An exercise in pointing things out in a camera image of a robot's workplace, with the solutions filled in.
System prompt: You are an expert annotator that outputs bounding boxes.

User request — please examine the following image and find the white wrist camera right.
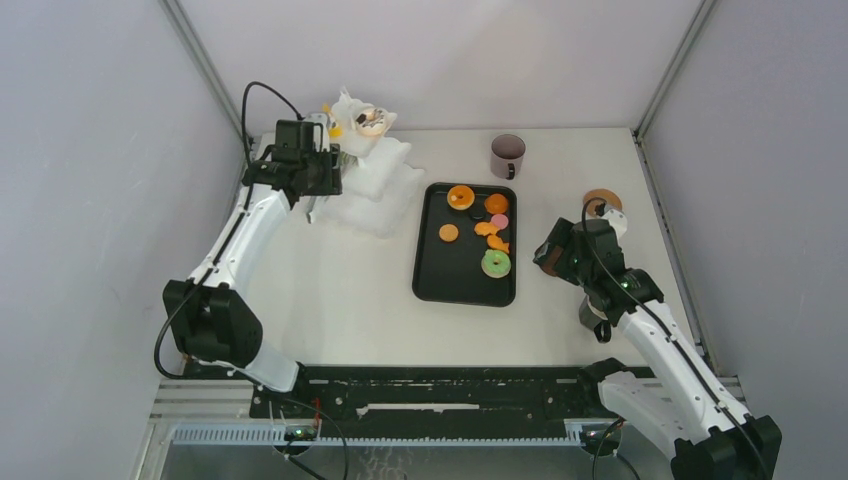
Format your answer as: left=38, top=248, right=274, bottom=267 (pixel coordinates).
left=600, top=207, right=628, bottom=240

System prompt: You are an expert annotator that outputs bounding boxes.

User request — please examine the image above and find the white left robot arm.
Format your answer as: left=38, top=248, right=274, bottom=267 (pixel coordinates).
left=161, top=113, right=342, bottom=417

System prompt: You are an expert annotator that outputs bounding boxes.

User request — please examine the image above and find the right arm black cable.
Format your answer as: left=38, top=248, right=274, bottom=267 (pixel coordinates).
left=580, top=196, right=773, bottom=480

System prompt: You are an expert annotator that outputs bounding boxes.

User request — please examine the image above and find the green frosted donut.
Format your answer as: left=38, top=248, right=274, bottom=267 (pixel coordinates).
left=481, top=249, right=512, bottom=279

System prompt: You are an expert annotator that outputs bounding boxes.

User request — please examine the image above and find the dark purple mug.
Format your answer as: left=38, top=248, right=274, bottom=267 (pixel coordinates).
left=489, top=134, right=526, bottom=180

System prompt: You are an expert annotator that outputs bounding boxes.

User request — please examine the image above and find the yellow cake slice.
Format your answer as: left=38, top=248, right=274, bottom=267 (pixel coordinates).
left=322, top=104, right=344, bottom=139

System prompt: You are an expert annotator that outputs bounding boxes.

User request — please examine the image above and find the black serving tray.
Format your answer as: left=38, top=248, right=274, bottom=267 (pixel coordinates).
left=411, top=182, right=517, bottom=307

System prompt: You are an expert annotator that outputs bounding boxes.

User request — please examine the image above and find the pink macaron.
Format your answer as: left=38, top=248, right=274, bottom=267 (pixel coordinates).
left=490, top=214, right=510, bottom=230

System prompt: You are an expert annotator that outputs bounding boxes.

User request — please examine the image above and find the brown round coaster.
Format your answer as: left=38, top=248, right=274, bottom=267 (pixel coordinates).
left=536, top=255, right=558, bottom=277

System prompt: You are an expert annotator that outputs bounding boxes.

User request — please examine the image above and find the orange glazed donut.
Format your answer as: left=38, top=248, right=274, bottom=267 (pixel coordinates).
left=446, top=185, right=476, bottom=211

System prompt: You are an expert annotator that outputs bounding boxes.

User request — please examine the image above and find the orange fish pastry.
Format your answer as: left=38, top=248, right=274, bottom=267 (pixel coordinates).
left=486, top=234, right=510, bottom=254
left=474, top=222, right=500, bottom=237

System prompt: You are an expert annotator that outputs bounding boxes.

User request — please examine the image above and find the white chocolate drizzle donut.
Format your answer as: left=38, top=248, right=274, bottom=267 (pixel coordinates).
left=353, top=107, right=390, bottom=137

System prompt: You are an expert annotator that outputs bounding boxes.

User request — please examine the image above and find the black sandwich cookie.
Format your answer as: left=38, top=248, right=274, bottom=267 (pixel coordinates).
left=467, top=205, right=487, bottom=222

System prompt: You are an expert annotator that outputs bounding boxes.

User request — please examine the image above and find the white three-tier dessert stand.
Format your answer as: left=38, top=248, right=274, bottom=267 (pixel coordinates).
left=314, top=88, right=425, bottom=239

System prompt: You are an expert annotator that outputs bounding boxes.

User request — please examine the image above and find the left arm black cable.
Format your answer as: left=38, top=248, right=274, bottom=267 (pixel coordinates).
left=153, top=80, right=306, bottom=382

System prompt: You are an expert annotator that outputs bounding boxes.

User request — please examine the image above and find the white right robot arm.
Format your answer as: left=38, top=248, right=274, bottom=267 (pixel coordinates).
left=534, top=218, right=782, bottom=479

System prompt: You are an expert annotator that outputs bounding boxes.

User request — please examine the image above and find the small orange cookie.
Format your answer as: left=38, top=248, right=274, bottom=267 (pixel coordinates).
left=438, top=224, right=459, bottom=243

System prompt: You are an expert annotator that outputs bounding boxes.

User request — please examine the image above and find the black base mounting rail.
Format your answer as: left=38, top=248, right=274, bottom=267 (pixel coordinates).
left=248, top=366, right=614, bottom=441

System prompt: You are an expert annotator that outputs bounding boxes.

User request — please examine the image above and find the grey mug white inside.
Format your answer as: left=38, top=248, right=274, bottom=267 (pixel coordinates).
left=579, top=297, right=612, bottom=344

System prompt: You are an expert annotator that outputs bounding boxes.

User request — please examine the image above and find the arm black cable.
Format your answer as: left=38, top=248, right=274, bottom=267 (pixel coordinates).
left=580, top=196, right=773, bottom=480
left=153, top=80, right=306, bottom=382

